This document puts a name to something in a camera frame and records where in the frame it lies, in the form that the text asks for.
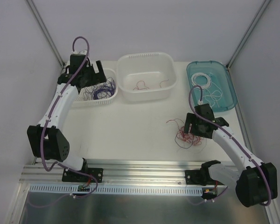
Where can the white plastic tub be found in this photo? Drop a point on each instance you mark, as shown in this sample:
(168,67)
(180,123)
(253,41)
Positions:
(146,76)

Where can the white perforated basket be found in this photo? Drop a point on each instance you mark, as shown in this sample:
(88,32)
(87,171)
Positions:
(100,94)

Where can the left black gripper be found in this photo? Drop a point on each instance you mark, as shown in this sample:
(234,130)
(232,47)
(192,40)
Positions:
(93,73)

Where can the left aluminium frame post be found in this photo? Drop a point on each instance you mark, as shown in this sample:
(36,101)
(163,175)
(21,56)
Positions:
(41,24)

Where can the aluminium mounting rail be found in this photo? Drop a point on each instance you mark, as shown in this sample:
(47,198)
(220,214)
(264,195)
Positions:
(116,172)

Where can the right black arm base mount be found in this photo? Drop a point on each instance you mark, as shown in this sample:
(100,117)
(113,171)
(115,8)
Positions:
(197,177)

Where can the white slotted cable duct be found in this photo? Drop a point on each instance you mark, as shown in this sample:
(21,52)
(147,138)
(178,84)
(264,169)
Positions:
(117,190)

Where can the right aluminium frame post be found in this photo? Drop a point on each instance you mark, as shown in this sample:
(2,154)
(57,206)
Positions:
(257,17)

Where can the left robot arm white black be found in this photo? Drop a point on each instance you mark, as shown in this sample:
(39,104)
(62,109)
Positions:
(46,138)

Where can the aluminium frame post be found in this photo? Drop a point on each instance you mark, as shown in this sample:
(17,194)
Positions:
(41,24)
(257,17)

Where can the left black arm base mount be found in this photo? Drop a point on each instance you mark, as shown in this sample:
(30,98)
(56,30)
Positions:
(91,174)

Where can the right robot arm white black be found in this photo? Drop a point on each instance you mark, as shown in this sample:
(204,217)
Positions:
(254,182)

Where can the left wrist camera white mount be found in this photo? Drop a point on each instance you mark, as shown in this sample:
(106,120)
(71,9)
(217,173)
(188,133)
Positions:
(80,51)

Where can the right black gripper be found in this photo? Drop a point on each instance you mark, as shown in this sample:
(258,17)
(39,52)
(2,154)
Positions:
(192,126)

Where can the teal transparent plastic tray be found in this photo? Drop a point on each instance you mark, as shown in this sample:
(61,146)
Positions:
(214,79)

